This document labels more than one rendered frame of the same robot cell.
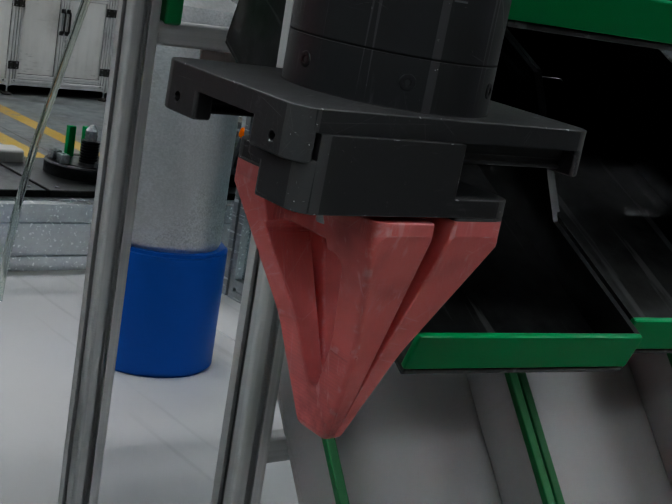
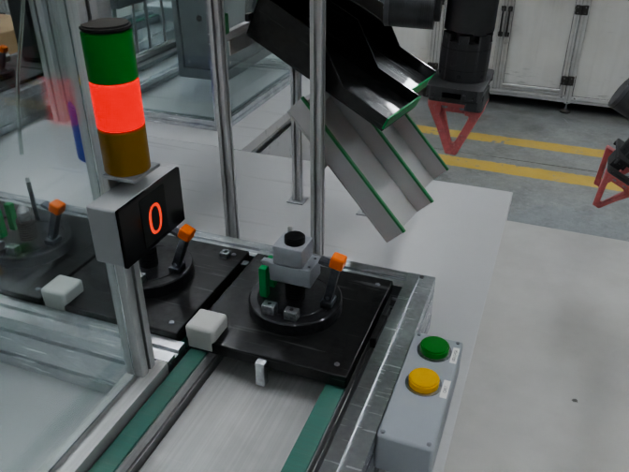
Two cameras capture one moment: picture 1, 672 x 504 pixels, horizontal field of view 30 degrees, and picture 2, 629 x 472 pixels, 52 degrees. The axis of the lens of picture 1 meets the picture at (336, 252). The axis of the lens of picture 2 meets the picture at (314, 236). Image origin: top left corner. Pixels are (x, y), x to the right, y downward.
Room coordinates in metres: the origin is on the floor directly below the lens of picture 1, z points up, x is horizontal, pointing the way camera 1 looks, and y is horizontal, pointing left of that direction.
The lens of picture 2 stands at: (-0.23, 0.53, 1.55)
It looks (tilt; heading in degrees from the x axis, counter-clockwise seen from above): 30 degrees down; 330
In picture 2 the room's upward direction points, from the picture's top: straight up
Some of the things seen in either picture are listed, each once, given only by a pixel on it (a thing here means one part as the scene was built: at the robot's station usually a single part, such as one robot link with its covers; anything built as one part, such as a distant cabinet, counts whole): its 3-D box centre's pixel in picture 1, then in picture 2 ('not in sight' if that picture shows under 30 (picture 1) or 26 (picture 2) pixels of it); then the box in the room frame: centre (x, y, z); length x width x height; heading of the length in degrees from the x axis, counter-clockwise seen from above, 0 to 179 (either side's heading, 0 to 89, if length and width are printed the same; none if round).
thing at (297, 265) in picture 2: not in sight; (288, 255); (0.47, 0.17, 1.06); 0.08 x 0.04 x 0.07; 39
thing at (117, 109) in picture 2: not in sight; (117, 102); (0.44, 0.38, 1.33); 0.05 x 0.05 x 0.05
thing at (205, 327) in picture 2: not in sight; (207, 330); (0.48, 0.30, 0.97); 0.05 x 0.05 x 0.04; 40
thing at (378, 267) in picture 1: (381, 277); (457, 115); (0.35, -0.01, 1.28); 0.07 x 0.07 x 0.09; 39
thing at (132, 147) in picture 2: not in sight; (124, 147); (0.44, 0.38, 1.28); 0.05 x 0.05 x 0.05
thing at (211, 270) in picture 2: not in sight; (147, 251); (0.66, 0.32, 1.01); 0.24 x 0.24 x 0.13; 40
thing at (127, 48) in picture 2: not in sight; (109, 53); (0.44, 0.38, 1.38); 0.05 x 0.05 x 0.05
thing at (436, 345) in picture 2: not in sight; (434, 349); (0.29, 0.03, 0.96); 0.04 x 0.04 x 0.02
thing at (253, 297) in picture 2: not in sight; (295, 301); (0.47, 0.16, 0.98); 0.14 x 0.14 x 0.02
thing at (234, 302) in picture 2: not in sight; (296, 311); (0.47, 0.16, 0.96); 0.24 x 0.24 x 0.02; 40
